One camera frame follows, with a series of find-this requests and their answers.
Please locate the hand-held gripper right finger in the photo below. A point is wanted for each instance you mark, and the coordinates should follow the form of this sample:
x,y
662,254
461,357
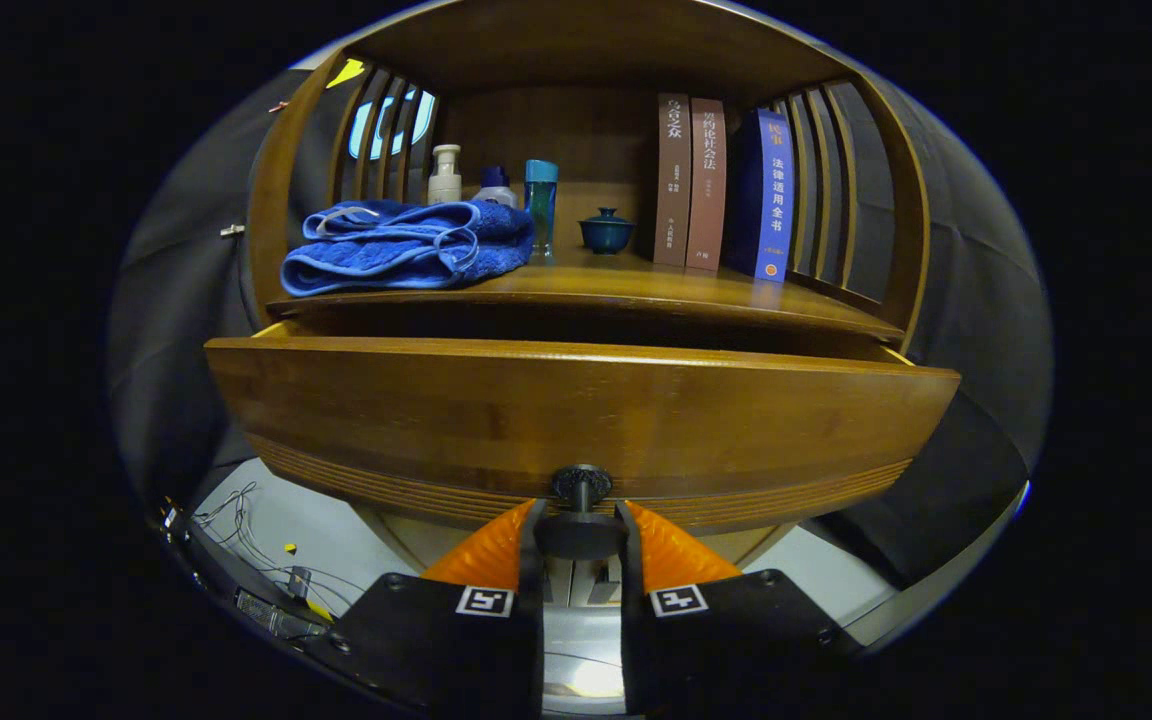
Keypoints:
x,y
631,600

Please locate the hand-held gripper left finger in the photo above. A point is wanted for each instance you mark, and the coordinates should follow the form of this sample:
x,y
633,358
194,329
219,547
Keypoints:
x,y
534,600

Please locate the wooden drawer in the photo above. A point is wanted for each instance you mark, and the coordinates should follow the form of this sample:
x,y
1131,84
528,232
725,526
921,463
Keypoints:
x,y
576,410

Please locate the wooden countertop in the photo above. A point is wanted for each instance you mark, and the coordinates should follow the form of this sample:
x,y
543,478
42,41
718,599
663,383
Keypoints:
x,y
636,285

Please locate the wooden cabinet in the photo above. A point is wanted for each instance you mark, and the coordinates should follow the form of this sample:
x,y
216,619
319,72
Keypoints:
x,y
586,40

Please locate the dark blue lidded teacup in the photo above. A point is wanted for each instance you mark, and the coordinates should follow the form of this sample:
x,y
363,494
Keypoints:
x,y
606,235

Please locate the folded blue towel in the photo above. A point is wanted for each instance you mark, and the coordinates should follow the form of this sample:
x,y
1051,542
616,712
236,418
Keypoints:
x,y
386,250

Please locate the clear teal bottle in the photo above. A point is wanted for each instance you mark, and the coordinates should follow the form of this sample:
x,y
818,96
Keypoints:
x,y
540,205

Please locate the white bottle blue cap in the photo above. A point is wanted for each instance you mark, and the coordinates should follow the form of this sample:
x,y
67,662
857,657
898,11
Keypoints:
x,y
496,190

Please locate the light brown book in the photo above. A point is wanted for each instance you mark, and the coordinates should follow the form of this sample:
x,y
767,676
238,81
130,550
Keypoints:
x,y
706,190

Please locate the dark brown book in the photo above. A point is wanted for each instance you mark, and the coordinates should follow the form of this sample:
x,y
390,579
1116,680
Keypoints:
x,y
672,180

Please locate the blue book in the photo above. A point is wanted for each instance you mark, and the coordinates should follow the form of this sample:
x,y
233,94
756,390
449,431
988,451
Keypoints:
x,y
771,200

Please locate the white pump bottle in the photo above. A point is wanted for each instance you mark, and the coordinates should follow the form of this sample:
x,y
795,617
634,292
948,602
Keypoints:
x,y
444,180

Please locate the black backdrop cloth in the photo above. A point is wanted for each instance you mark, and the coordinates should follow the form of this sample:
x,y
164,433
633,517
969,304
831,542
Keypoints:
x,y
976,300

